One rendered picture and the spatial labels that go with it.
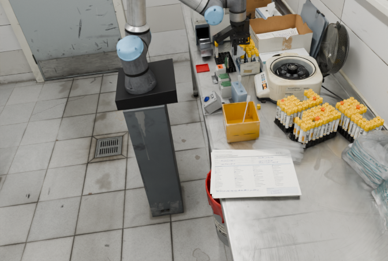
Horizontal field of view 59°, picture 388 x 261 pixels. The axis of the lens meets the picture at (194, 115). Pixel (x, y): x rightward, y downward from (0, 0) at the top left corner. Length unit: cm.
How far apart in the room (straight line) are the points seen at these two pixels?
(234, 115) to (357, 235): 64
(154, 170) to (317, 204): 98
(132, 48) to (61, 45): 211
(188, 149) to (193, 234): 71
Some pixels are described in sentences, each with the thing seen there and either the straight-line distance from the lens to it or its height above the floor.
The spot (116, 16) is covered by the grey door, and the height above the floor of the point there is 59.
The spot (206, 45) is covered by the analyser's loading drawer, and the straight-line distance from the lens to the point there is 194.
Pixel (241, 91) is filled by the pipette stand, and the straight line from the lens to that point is 149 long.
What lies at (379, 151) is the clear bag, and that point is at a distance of 127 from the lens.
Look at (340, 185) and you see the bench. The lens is 131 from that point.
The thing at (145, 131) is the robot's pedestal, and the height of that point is 73.
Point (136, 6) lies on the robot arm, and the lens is 157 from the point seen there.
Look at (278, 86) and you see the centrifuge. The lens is 153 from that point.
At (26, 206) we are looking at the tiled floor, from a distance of 265.
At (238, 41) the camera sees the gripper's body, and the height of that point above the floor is 109.
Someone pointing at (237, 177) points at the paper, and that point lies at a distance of 126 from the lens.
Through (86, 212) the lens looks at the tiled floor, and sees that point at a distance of 242.
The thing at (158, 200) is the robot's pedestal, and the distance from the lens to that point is 213.
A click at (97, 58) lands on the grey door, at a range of 357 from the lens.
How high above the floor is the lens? 186
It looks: 40 degrees down
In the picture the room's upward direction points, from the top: 6 degrees counter-clockwise
